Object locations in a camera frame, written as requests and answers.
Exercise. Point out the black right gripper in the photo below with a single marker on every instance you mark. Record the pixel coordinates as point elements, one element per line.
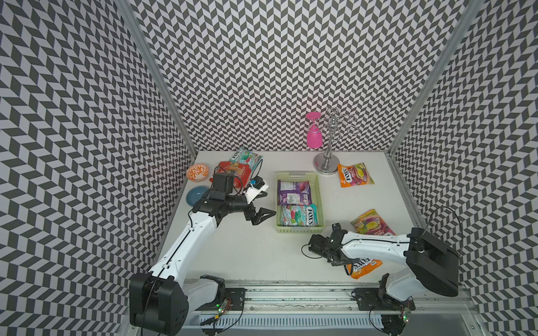
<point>351,260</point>

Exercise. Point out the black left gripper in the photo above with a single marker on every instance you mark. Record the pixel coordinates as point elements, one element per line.
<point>256,218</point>

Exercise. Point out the purple candy bag back side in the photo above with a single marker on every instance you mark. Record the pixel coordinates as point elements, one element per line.
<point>293,193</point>

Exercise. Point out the orange fox's candy bag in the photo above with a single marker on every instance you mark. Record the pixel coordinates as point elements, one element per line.
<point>371,223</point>
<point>362,267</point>
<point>354,175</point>

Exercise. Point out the teal Fox's mint candy bag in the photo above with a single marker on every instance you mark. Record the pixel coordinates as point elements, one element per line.
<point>299,216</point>

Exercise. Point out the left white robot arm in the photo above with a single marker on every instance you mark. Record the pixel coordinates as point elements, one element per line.
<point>159,299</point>

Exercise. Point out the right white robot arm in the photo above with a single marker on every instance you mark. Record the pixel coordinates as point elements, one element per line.
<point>429,264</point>

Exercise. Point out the green perforated plastic basket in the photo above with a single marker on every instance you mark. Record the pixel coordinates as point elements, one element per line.
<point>313,179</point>

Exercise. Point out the red cocoaland candy bag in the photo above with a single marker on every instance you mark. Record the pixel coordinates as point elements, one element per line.
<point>242,171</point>

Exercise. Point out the blue small bowl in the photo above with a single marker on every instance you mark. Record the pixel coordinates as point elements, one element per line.
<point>195,194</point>

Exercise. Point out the orange patterned small bowl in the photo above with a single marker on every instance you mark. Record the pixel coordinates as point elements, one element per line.
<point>198,172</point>

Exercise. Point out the chrome glass holder stand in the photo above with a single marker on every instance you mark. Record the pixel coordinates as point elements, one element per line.
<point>327,162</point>

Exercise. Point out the pink plastic wine glass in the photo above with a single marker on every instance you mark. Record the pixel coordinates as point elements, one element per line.
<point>314,135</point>

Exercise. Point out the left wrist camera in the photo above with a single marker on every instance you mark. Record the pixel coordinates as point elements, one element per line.
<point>256,187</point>

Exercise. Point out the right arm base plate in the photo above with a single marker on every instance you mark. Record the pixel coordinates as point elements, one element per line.
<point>370,299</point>

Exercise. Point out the aluminium front rail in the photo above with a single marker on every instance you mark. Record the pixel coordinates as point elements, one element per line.
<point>277,308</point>

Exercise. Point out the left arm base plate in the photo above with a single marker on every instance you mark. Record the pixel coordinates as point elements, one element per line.
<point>233,298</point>

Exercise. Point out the aluminium frame post left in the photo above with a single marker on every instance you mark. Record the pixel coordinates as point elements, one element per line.
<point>126,11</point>

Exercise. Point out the aluminium frame post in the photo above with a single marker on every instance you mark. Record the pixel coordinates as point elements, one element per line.
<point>126,11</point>
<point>469,14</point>

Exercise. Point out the aluminium frame post right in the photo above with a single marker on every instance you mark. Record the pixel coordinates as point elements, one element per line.
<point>469,14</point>

